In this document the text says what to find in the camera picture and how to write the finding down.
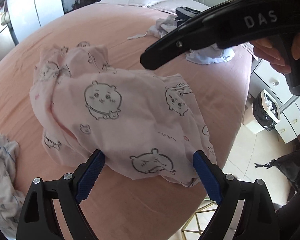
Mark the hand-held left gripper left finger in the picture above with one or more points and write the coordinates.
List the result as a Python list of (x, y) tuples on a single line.
[(90, 177)]

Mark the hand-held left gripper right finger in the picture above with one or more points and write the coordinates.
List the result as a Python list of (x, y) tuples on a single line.
[(207, 177)]

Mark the dark zippered cloth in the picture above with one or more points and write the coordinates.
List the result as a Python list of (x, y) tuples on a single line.
[(295, 170)]

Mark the person's right hand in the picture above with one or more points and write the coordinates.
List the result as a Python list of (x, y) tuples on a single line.
[(272, 55)]

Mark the silver fridge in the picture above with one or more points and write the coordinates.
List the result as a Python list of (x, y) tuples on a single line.
[(0, 42)]

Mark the white crumpled garment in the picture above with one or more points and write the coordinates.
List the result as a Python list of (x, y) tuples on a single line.
[(210, 56)]

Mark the cream hanging bag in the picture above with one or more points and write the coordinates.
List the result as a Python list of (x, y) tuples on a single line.
[(5, 15)]

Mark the navy white-striped garment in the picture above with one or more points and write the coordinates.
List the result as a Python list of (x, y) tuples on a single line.
[(185, 12)]

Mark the pink bed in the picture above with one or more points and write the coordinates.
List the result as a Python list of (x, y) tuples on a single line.
[(20, 55)]

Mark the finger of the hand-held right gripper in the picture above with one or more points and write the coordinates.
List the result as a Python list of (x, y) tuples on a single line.
[(177, 43)]

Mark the light blue cartoon pajama top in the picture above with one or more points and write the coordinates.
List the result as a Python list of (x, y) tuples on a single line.
[(5, 180)]

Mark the white trash can black liner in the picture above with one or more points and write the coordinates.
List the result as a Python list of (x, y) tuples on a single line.
[(265, 112)]

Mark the white drawer cabinet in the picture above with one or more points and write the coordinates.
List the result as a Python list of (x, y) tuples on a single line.
[(290, 110)]

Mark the pink cartoon print pajama pants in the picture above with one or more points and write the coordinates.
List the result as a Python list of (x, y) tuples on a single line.
[(115, 120)]

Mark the white wardrobe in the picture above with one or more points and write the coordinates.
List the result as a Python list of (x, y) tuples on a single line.
[(40, 2)]

